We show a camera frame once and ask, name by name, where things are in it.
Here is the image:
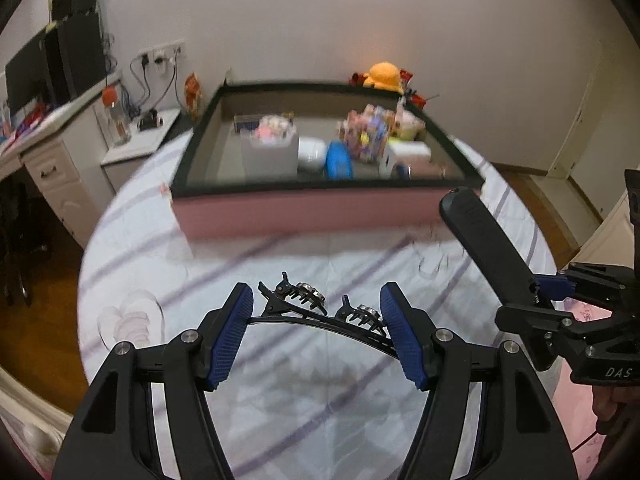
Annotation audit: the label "white wall power strip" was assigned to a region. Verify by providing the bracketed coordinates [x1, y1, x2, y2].
[138, 39, 186, 63]

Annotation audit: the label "pink white block kitty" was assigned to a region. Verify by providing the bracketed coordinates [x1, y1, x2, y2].
[252, 115, 297, 143]

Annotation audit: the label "white desk with drawers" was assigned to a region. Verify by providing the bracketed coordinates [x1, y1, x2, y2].
[1, 72, 122, 247]

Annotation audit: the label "bottle with orange cap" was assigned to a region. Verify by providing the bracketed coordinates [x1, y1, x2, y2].
[102, 86, 130, 146]

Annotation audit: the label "black glasses case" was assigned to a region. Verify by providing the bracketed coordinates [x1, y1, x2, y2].
[439, 188, 554, 310]

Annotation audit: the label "black computer monitor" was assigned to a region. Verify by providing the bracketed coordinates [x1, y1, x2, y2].
[6, 30, 49, 115]

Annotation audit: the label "pink and green storage box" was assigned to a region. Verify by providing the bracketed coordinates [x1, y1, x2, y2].
[170, 81, 483, 238]

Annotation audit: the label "blue highlighter marker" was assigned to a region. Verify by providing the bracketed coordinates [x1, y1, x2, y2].
[324, 141, 354, 180]

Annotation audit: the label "pig girl figurine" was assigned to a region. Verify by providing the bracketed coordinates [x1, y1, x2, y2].
[390, 98, 425, 142]

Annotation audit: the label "rose gold cylinder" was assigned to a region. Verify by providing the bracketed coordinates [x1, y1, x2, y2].
[406, 162, 447, 180]

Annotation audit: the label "orange octopus plush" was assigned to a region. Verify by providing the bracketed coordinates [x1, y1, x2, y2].
[362, 62, 404, 94]

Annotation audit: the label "striped white quilt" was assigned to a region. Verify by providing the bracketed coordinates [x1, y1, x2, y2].
[77, 127, 559, 480]

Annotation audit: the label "black computer tower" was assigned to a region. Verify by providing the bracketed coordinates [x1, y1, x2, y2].
[42, 12, 107, 106]

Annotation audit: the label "black rhinestone hair clips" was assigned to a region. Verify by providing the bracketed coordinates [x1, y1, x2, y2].
[250, 271, 398, 359]

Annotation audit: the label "white bedside cabinet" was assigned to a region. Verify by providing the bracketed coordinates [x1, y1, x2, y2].
[101, 108, 181, 192]

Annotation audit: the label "white earbuds case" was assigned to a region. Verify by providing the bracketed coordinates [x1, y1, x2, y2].
[298, 136, 328, 171]

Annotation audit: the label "white charger cube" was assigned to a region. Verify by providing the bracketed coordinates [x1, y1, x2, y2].
[378, 139, 432, 178]

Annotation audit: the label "person's right hand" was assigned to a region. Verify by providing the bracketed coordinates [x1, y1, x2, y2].
[592, 386, 639, 434]

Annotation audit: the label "pink pixel block figure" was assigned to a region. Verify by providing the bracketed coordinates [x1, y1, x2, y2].
[336, 104, 395, 162]

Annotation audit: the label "orange snack bag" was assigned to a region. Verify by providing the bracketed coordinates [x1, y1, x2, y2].
[183, 73, 203, 122]

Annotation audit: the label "red toy basket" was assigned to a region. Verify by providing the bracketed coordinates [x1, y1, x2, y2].
[348, 70, 439, 110]

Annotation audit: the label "small black camera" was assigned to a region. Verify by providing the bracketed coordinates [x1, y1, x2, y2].
[138, 108, 163, 131]

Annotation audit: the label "dark blue card box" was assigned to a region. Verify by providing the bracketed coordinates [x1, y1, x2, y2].
[232, 114, 262, 133]

